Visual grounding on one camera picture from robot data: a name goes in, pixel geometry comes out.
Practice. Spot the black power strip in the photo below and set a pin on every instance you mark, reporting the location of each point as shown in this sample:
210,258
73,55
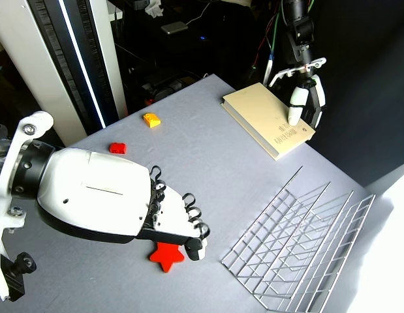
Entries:
162,89

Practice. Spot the red toy brick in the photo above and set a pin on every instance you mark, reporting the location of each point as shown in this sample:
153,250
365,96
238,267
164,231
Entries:
117,148

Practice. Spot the crumpled white paper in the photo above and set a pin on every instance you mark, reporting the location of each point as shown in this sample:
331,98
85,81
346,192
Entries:
154,9

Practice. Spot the beige paperback book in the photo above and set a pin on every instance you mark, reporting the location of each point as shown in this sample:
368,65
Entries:
254,107

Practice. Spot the grey flat power bank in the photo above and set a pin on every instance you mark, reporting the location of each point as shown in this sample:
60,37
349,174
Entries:
174,27

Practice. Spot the orange toy brick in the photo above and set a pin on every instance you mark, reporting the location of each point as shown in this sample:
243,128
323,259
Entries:
151,120

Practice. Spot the grey table cloth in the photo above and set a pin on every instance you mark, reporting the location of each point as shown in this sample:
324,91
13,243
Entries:
107,287

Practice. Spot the white upright frame black strips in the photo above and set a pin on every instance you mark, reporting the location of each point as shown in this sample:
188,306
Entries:
25,49

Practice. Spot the red star block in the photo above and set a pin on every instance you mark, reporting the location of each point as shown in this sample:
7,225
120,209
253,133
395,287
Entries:
167,261

